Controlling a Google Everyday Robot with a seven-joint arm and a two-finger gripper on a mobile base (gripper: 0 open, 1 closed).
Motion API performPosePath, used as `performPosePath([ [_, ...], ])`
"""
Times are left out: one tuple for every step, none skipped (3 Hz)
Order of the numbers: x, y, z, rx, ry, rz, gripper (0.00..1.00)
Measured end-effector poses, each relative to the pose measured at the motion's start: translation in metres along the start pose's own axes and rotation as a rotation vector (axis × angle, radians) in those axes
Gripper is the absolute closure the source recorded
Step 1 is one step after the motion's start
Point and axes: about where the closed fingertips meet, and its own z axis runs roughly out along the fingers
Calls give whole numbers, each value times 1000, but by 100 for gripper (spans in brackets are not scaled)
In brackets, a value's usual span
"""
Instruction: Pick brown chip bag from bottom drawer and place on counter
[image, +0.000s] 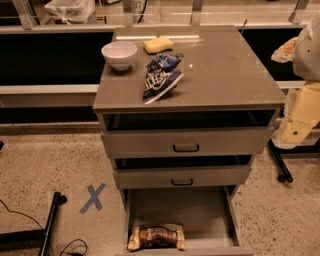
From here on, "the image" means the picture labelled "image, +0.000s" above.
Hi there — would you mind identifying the brown chip bag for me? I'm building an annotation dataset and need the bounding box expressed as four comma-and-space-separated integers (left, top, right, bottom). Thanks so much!
127, 223, 186, 251

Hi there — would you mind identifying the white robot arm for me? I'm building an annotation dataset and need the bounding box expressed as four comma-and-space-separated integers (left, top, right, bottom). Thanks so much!
271, 12, 320, 149

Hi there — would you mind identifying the grey drawer cabinet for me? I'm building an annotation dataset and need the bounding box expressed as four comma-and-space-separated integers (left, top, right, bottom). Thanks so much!
92, 25, 287, 256

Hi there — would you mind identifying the blue chip bag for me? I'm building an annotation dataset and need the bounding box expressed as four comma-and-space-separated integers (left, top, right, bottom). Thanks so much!
143, 53, 184, 104

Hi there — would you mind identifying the top grey drawer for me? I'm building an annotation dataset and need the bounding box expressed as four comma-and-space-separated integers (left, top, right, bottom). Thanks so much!
101, 127, 273, 159

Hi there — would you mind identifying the grey drawer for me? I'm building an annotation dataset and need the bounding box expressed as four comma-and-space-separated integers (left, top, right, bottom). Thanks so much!
101, 127, 273, 159
114, 187, 254, 256
113, 166, 251, 189

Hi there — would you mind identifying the middle grey drawer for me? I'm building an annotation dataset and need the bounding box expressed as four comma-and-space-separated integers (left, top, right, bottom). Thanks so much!
113, 166, 251, 189

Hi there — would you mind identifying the bottom grey drawer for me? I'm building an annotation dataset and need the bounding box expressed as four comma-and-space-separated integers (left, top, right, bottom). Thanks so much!
114, 187, 254, 256

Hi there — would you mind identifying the clear plastic bag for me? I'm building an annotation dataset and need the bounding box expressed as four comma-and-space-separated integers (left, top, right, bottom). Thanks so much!
44, 0, 95, 24

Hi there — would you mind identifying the yellow sponge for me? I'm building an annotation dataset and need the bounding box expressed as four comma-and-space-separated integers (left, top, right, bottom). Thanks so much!
143, 36, 174, 54

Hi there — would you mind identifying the white bowl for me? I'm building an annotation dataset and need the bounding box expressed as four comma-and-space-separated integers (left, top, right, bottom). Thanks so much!
101, 41, 137, 71

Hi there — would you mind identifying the blue tape cross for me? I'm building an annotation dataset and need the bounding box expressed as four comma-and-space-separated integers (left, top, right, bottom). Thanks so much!
80, 183, 106, 214

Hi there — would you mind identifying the black stand leg right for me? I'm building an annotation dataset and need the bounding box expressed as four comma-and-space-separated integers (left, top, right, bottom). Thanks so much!
268, 139, 320, 183

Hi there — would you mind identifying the black stand leg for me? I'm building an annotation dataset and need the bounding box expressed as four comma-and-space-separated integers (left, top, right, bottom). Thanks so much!
268, 139, 320, 183
0, 192, 67, 256

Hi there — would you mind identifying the black stand leg left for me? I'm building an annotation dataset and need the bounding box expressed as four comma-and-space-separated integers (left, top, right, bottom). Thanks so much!
0, 192, 67, 256

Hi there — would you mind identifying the black top drawer handle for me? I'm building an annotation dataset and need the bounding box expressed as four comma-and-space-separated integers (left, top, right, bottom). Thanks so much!
173, 144, 200, 153

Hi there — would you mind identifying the black floor cable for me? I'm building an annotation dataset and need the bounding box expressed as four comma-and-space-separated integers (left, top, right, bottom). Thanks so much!
0, 198, 90, 256

